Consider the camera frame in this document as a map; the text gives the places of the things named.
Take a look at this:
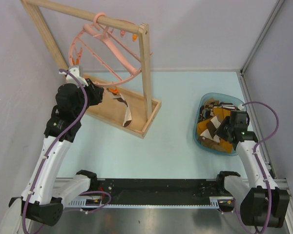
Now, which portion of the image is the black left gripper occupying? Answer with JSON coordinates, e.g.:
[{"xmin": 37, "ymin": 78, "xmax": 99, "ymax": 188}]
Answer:
[{"xmin": 74, "ymin": 78, "xmax": 104, "ymax": 118}]

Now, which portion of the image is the orange clothes clip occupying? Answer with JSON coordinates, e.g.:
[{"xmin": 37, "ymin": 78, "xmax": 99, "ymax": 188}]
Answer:
[{"xmin": 108, "ymin": 86, "xmax": 120, "ymax": 95}]

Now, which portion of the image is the cream brown striped sock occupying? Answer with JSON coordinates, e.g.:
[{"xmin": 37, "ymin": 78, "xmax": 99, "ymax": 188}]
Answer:
[{"xmin": 106, "ymin": 89, "xmax": 134, "ymax": 127}]

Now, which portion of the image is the pink round clip hanger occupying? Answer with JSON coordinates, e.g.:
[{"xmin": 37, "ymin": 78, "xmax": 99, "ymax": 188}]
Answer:
[{"xmin": 68, "ymin": 12, "xmax": 152, "ymax": 91}]

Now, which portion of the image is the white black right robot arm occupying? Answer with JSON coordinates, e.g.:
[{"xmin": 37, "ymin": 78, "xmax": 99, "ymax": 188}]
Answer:
[{"xmin": 215, "ymin": 110, "xmax": 290, "ymax": 233}]

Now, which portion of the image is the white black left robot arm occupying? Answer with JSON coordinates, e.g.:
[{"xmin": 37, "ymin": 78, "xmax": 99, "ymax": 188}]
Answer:
[{"xmin": 20, "ymin": 78, "xmax": 104, "ymax": 233}]

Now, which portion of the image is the pile of socks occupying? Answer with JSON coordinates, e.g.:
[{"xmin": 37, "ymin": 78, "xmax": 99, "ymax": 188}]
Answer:
[{"xmin": 196, "ymin": 97, "xmax": 237, "ymax": 154}]

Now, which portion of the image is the wooden hanger rack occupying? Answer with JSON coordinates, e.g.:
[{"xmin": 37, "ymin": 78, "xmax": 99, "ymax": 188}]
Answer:
[{"xmin": 22, "ymin": 0, "xmax": 161, "ymax": 138}]

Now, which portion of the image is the mustard yellow sock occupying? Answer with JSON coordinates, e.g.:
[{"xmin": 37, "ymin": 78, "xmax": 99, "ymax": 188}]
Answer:
[{"xmin": 197, "ymin": 107, "xmax": 233, "ymax": 153}]

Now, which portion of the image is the blue plastic sock bin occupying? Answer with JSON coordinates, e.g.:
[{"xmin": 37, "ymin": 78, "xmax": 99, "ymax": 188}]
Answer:
[{"xmin": 192, "ymin": 93, "xmax": 244, "ymax": 156}]

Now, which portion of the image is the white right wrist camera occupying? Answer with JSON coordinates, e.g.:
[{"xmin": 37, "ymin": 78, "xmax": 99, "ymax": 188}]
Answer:
[{"xmin": 236, "ymin": 103, "xmax": 247, "ymax": 112}]

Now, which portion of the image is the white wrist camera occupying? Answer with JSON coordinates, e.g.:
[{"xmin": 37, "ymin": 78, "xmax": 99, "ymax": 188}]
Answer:
[
  {"xmin": 65, "ymin": 65, "xmax": 88, "ymax": 87},
  {"xmin": 236, "ymin": 103, "xmax": 247, "ymax": 112}
]

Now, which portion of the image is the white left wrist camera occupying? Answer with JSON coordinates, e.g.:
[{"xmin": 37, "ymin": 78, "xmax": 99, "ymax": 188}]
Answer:
[{"xmin": 65, "ymin": 65, "xmax": 88, "ymax": 87}]

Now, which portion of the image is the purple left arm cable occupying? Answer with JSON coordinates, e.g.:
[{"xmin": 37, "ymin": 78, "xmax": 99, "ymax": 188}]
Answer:
[{"xmin": 21, "ymin": 69, "xmax": 88, "ymax": 234}]

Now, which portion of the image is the white slotted cable duct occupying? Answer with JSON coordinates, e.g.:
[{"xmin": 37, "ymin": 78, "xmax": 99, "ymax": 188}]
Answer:
[{"xmin": 51, "ymin": 197, "xmax": 222, "ymax": 209}]

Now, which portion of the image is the aluminium frame profile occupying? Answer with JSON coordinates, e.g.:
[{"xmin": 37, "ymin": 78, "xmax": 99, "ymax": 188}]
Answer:
[{"xmin": 239, "ymin": 0, "xmax": 293, "ymax": 234}]

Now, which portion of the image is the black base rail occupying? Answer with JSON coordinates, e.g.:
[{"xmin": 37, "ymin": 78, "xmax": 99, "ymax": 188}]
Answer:
[{"xmin": 89, "ymin": 178, "xmax": 223, "ymax": 206}]

